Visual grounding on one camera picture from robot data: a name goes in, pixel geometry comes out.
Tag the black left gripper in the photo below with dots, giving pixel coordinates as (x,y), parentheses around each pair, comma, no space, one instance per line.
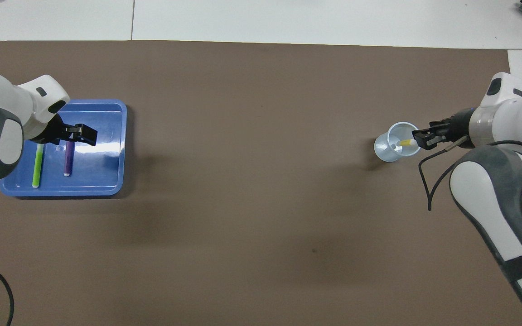
(55,131)

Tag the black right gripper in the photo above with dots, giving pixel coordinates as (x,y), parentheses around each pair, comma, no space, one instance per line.
(459,129)

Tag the purple pen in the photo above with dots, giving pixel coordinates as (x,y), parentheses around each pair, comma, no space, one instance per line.
(68,160)

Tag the yellow pen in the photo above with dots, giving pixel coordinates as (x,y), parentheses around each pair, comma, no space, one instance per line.
(406,142)

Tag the green pen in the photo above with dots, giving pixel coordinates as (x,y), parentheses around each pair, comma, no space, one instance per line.
(38,165)

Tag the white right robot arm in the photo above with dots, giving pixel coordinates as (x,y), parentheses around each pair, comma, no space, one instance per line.
(483,190)

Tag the blue plastic tray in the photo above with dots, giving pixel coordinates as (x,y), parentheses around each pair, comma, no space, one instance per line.
(102,176)

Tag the translucent plastic cup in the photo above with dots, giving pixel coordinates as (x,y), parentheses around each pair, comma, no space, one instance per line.
(385,151)

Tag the brown table mat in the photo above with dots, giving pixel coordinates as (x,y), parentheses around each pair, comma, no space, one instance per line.
(261,226)

